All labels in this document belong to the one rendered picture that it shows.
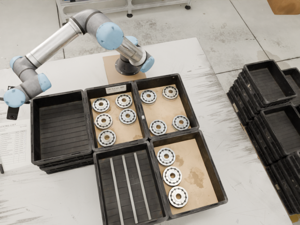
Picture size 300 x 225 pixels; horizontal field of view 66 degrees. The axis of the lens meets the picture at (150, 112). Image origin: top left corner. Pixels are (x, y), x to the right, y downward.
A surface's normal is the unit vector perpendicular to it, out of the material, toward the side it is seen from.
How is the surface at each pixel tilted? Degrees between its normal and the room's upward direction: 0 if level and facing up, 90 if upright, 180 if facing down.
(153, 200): 0
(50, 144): 0
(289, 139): 0
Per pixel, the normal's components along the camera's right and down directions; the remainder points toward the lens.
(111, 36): 0.61, 0.64
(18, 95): 0.50, 0.07
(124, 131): 0.06, -0.48
